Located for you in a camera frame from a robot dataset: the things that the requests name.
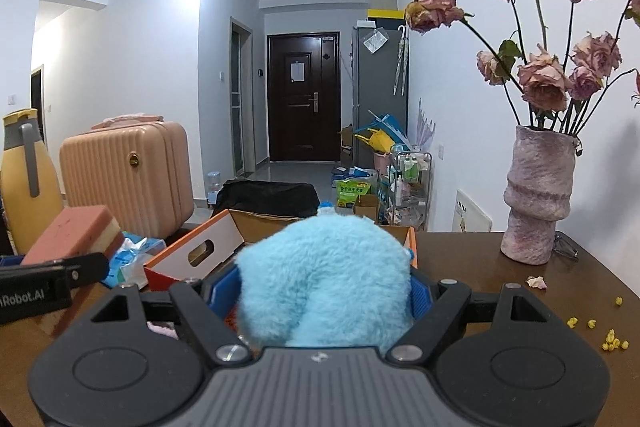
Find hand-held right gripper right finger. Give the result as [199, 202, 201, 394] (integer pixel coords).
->
[391, 276, 548, 365]

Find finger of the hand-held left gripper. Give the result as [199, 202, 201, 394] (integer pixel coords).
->
[0, 252, 110, 291]

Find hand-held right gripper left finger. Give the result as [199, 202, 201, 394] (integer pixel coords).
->
[91, 266, 251, 366]

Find pink sponge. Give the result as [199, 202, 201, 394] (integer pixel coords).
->
[21, 205, 126, 268]

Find red cardboard box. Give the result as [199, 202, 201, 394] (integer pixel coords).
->
[144, 208, 418, 333]

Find blue plush toy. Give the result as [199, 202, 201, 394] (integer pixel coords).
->
[234, 202, 416, 349]

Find blue tissue pack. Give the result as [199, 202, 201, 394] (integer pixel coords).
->
[102, 232, 167, 290]

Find yellow thermos jug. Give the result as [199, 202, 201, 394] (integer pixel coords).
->
[0, 108, 65, 255]

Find white flat panel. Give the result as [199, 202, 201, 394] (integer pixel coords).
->
[452, 189, 493, 234]

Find small water dispenser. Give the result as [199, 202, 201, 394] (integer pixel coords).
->
[206, 171, 222, 208]

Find pink ribbed suitcase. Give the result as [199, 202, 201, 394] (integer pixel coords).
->
[59, 117, 195, 240]

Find black bag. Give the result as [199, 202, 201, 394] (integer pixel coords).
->
[212, 179, 321, 220]

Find small open cardboard box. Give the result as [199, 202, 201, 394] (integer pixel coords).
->
[352, 194, 381, 223]

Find metal trolley rack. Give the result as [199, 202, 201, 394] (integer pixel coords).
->
[377, 144, 433, 230]

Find green printed bag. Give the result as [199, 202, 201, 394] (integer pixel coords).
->
[334, 179, 372, 210]

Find pink bucket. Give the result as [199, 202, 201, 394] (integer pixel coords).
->
[372, 150, 396, 180]

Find eyeglasses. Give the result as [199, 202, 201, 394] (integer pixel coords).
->
[552, 232, 580, 262]

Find pink textured vase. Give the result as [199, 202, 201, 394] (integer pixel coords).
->
[501, 125, 583, 265]

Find pink fluffy cloth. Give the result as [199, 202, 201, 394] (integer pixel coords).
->
[91, 113, 166, 130]

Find brown cardboard box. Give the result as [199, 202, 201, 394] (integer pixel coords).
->
[339, 124, 357, 168]

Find grey-framed side door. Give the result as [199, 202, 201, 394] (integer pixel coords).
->
[230, 18, 255, 178]

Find dark brown entrance door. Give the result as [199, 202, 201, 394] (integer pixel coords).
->
[266, 33, 341, 162]

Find yellow flower crumbs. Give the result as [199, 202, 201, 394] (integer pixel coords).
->
[566, 296, 631, 353]

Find grey metal cabinet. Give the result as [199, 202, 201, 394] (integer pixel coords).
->
[351, 21, 408, 170]

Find folded clear umbrella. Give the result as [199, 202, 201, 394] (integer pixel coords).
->
[392, 26, 410, 96]

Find bunch of dried pink roses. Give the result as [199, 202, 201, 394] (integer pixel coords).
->
[405, 0, 640, 138]

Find clear plastic bag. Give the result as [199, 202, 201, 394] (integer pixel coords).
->
[363, 29, 390, 54]

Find yellow box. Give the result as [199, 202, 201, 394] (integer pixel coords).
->
[367, 8, 405, 25]

